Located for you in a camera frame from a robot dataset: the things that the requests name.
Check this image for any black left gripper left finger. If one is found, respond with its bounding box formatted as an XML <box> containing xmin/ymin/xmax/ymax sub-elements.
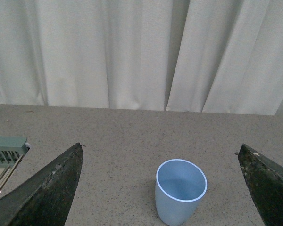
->
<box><xmin>0</xmin><ymin>143</ymin><xmax>83</xmax><ymax>226</ymax></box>

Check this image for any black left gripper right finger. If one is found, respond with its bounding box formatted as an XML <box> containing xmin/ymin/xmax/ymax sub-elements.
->
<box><xmin>238</xmin><ymin>144</ymin><xmax>283</xmax><ymax>226</ymax></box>

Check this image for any light blue plastic cup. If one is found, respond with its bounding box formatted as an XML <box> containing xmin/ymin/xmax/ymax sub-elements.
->
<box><xmin>155</xmin><ymin>159</ymin><xmax>208</xmax><ymax>226</ymax></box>

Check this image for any green slatted rack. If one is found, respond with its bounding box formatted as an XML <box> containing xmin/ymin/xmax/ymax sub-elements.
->
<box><xmin>0</xmin><ymin>136</ymin><xmax>32</xmax><ymax>193</ymax></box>

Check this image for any white pleated curtain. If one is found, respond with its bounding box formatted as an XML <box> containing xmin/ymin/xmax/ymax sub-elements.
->
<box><xmin>0</xmin><ymin>0</ymin><xmax>283</xmax><ymax>115</ymax></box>

